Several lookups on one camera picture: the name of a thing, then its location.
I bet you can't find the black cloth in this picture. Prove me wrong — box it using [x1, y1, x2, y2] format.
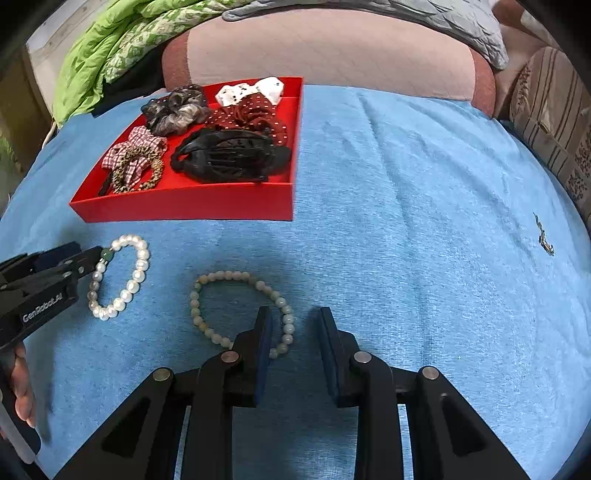
[92, 46, 167, 116]

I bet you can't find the white pearl bracelet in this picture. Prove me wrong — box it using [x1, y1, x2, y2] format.
[88, 234, 152, 320]

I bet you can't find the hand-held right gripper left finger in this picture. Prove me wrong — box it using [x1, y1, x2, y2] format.
[55, 306, 273, 480]

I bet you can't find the black claw hair clip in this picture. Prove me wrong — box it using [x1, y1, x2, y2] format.
[171, 128, 278, 183]

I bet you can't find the leopard print hair tie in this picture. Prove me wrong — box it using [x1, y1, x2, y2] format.
[99, 148, 164, 195]

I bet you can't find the grey sheer scrunchie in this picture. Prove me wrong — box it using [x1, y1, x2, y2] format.
[141, 84, 211, 137]

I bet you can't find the striped patterned cushion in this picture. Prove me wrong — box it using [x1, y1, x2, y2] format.
[508, 46, 591, 217]

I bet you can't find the pink pillow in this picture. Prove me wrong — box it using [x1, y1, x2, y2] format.
[161, 9, 497, 116]

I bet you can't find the green quilt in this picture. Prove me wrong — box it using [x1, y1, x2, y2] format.
[53, 0, 250, 125]

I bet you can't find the black satin scrunchie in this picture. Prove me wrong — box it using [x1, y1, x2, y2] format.
[259, 138, 293, 176]

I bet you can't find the red dotted scrunchie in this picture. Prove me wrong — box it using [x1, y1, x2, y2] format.
[203, 95, 289, 146]

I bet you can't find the white dotted scrunchie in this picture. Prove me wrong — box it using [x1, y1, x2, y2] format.
[216, 78, 284, 104]

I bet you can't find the person's left hand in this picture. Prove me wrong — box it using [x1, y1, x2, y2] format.
[11, 344, 38, 428]

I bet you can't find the red plaid scrunchie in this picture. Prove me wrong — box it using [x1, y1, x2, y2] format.
[102, 126, 168, 178]

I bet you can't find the blue blanket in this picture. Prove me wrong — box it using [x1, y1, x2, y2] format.
[0, 85, 591, 480]

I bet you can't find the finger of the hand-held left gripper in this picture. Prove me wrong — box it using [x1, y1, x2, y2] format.
[28, 257, 102, 296]
[0, 243, 103, 273]

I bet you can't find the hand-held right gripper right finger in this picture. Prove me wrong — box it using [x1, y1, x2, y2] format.
[318, 307, 532, 480]

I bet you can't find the red tray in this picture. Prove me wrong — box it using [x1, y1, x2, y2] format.
[69, 76, 305, 222]

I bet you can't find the grey quilted pillow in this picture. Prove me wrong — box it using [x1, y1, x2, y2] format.
[222, 0, 509, 70]

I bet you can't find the pale green bead bracelet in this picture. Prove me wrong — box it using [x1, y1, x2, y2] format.
[189, 271, 295, 360]

